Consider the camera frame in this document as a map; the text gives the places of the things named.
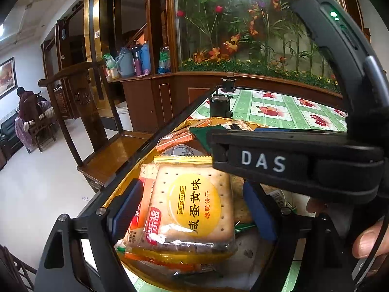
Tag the purple bottle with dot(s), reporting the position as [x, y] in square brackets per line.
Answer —
[138, 67]

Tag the yellow cardboard box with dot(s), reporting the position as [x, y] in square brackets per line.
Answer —
[197, 284]

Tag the dark thermos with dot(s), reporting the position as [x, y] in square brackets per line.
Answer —
[136, 51]

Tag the small black device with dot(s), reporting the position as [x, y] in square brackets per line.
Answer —
[228, 83]
[220, 105]

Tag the person's right hand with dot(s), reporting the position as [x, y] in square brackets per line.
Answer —
[369, 240]

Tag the orange cracker packet red logo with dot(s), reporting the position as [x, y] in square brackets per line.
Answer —
[142, 194]

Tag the patterned cloth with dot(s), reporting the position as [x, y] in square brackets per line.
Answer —
[22, 133]

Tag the yellow label cracker packet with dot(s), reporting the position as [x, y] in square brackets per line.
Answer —
[188, 210]

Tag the cushioned wooden chair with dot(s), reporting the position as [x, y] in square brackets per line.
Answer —
[39, 121]

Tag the wooden display cabinet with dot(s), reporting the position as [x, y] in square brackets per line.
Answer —
[146, 97]

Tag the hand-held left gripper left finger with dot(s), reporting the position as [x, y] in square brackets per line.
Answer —
[127, 210]

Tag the white bucket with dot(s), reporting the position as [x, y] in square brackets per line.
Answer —
[125, 117]

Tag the framed wall picture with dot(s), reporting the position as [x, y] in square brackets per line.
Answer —
[7, 76]

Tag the green plastic bag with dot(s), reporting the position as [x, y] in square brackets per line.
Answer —
[109, 62]

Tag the artificial flower display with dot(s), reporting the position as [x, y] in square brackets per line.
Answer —
[243, 36]

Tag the green white packet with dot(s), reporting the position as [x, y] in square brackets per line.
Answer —
[165, 60]

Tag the dark wooden chair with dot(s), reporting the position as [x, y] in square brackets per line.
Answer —
[13, 267]

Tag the carved wooden chair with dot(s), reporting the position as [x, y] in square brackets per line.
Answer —
[88, 106]

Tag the black sofa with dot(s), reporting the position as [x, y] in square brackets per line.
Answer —
[7, 137]

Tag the blue thermos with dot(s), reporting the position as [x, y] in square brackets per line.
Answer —
[145, 58]

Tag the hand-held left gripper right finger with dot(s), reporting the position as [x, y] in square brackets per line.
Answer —
[258, 216]

